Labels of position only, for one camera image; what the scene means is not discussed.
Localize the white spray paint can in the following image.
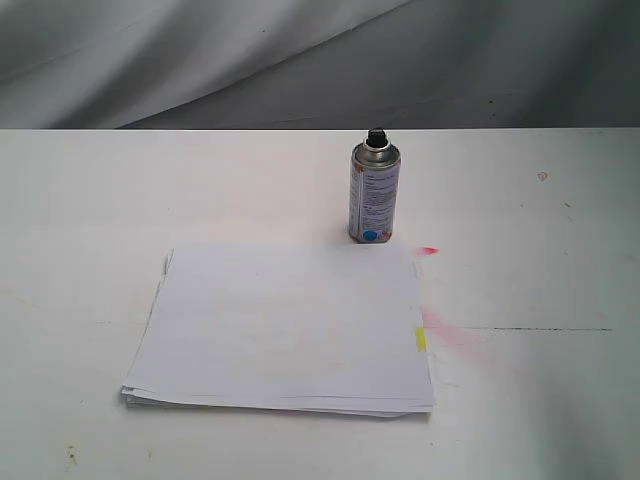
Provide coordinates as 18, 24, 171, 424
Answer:
348, 128, 401, 243

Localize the grey backdrop cloth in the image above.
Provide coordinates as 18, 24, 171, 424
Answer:
1, 1, 639, 129

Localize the white paper stack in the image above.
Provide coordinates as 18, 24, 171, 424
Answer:
121, 244, 434, 417

